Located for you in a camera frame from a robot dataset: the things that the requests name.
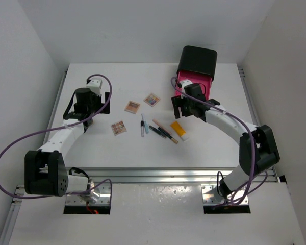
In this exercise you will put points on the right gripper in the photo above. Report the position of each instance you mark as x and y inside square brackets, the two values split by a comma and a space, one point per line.
[176, 100]

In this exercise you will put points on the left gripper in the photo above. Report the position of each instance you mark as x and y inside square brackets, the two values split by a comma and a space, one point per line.
[98, 99]

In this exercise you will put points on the orange cream tube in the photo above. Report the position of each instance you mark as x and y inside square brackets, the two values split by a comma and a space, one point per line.
[180, 131]

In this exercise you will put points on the pink top drawer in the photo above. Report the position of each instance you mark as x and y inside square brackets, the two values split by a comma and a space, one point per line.
[205, 81]

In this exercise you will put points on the peach eyeshadow palette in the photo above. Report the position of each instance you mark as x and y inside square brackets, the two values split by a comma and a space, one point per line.
[132, 107]

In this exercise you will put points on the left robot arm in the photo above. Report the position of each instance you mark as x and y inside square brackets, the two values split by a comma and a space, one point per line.
[44, 169]

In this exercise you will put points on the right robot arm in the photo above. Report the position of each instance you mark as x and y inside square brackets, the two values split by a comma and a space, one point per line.
[257, 147]

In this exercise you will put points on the pink concealer stick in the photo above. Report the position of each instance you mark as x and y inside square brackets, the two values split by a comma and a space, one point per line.
[161, 126]

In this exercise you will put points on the colourful eyeshadow palette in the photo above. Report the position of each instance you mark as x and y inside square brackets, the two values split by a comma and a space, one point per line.
[152, 99]

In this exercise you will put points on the dark green eyeliner pen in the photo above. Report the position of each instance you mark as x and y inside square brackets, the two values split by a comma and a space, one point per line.
[157, 131]

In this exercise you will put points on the black gold mascara tube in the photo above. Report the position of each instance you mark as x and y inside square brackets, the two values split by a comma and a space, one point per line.
[168, 135]

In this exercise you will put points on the light blue mascara tube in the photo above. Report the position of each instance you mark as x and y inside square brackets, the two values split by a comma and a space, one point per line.
[145, 123]

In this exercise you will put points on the brown concealer palette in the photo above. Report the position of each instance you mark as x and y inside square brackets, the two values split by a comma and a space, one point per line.
[118, 128]

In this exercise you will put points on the clear lip gloss tube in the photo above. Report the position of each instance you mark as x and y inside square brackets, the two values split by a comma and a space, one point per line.
[142, 128]

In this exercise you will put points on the black drawer cabinet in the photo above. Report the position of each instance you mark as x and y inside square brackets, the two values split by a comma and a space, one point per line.
[198, 60]

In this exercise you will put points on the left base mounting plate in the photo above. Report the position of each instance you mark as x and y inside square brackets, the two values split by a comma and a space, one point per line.
[100, 196]

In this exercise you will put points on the base mounting plate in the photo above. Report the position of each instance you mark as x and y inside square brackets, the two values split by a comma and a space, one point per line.
[211, 198]
[100, 196]

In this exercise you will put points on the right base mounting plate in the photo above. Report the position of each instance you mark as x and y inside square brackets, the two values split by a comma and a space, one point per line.
[211, 198]

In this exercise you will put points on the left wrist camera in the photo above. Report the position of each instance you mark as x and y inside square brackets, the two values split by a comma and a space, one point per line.
[94, 85]

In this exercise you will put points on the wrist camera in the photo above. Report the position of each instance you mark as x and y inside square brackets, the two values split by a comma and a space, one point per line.
[94, 85]
[183, 83]

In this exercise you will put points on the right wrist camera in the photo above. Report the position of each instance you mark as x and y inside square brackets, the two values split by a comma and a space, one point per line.
[183, 83]

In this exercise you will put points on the aluminium front rail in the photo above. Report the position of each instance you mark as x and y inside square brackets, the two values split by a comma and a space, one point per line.
[156, 175]

